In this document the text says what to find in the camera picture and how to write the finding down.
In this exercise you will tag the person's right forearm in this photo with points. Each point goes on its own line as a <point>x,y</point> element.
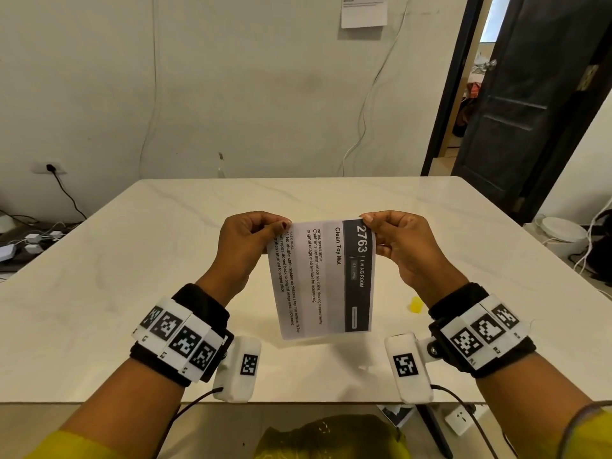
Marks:
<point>521,406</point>

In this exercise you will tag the person's left thumb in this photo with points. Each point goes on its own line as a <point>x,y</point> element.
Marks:
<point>272,218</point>

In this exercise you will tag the black door frame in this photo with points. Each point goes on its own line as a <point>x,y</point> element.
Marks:
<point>452,85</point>

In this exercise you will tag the brass door hinge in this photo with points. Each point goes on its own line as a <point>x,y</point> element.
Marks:
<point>587,77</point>

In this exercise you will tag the white flat floor device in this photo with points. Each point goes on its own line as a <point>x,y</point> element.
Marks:
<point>6,253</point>

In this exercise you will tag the yellow sleeve with grey cuff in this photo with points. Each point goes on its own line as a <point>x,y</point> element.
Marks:
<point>590,432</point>

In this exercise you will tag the dark panelled door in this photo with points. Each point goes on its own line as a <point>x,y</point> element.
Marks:
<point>530,100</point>

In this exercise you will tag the small yellow object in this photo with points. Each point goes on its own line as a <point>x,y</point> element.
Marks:
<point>416,304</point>

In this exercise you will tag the white round floor device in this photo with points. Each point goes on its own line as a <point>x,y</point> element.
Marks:
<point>562,229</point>

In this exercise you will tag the person's left forearm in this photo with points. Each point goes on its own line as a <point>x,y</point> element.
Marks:
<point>129,406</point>

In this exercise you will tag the person's left hand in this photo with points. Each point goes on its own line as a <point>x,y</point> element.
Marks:
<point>239,248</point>

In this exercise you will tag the person's right hand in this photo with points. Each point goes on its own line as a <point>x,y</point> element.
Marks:
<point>416,253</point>

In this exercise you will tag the white wall socket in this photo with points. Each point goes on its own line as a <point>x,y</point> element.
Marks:
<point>48,168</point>

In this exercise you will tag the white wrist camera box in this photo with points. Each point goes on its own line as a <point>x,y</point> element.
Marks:
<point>406,372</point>
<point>239,372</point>

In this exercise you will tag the white charger adapter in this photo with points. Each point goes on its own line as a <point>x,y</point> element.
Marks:
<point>33,249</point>
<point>56,234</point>
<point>33,238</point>

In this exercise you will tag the white printed task card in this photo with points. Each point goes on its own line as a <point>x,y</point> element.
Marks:
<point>325,281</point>

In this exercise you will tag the black wristband with marker tiles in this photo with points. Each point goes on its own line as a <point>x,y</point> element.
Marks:
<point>483,329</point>
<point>184,337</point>

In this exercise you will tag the white paper wall notice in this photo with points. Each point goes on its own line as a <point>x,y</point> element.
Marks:
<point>363,11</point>

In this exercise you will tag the black table leg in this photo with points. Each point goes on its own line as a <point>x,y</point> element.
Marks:
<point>434,432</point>

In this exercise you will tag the person's right thumb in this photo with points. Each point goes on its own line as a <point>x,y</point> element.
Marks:
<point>380,219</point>

